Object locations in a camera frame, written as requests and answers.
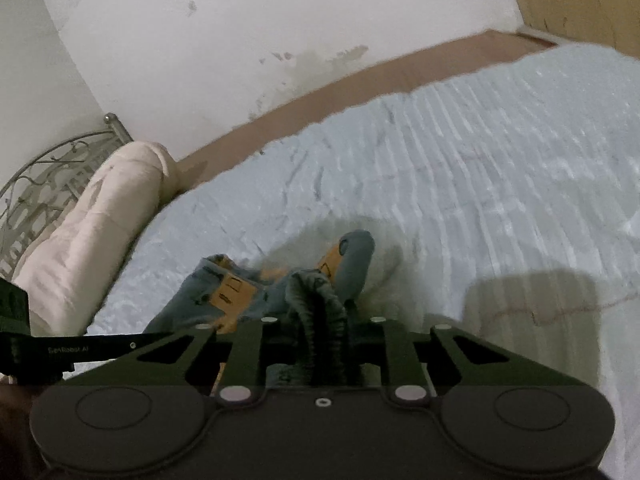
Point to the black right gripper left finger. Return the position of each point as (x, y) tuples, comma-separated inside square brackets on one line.
[(228, 366)]

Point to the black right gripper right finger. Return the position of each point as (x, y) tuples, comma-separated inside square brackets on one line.
[(445, 358)]

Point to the blue pants with orange trucks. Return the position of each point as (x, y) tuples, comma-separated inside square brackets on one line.
[(316, 306)]

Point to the pink rolled comforter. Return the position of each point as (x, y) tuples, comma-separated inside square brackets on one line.
[(67, 275)]

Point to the grey metal headboard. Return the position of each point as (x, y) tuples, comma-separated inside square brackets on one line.
[(38, 194)]

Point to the light blue quilted bedspread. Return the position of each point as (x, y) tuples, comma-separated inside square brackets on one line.
[(505, 201)]

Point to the brown wooden bed frame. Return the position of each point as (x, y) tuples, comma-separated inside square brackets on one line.
[(458, 57)]

